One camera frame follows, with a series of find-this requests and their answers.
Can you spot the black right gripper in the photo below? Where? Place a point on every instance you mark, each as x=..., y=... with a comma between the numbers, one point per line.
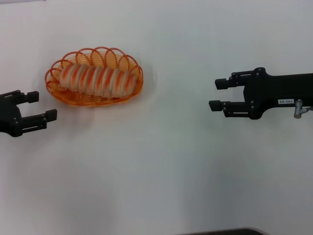
x=281, y=93

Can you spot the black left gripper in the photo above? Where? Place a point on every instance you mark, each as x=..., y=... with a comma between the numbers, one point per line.
x=8, y=117

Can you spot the orange striped bread loaf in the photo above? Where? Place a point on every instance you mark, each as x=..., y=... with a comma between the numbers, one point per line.
x=97, y=80

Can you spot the dark rounded robot base edge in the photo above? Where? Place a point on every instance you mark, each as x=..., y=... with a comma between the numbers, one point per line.
x=225, y=232

